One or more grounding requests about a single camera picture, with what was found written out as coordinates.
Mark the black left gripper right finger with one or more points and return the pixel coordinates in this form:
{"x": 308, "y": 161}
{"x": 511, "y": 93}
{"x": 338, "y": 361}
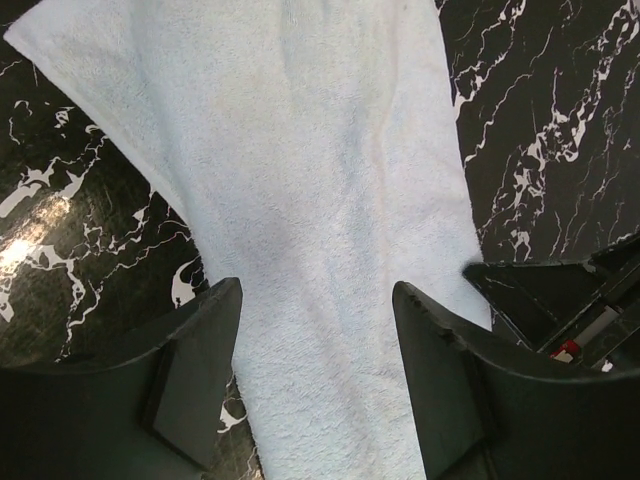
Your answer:
{"x": 485, "y": 408}

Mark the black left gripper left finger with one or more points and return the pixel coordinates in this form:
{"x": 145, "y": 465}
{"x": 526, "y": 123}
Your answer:
{"x": 145, "y": 407}

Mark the light blue terry towel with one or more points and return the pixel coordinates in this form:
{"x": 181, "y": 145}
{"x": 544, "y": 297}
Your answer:
{"x": 311, "y": 147}

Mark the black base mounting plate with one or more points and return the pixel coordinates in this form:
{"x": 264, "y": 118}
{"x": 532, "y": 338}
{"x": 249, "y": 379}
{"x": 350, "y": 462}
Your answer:
{"x": 582, "y": 312}

